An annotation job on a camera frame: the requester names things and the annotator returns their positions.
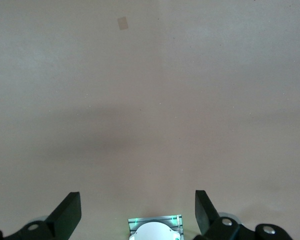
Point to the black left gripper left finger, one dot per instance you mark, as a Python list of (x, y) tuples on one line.
[(65, 217)]

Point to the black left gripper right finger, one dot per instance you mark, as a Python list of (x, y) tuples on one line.
[(205, 212)]

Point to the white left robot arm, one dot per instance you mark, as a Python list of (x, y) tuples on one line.
[(153, 231)]

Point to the brown tape patch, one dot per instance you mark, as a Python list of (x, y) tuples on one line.
[(122, 23)]

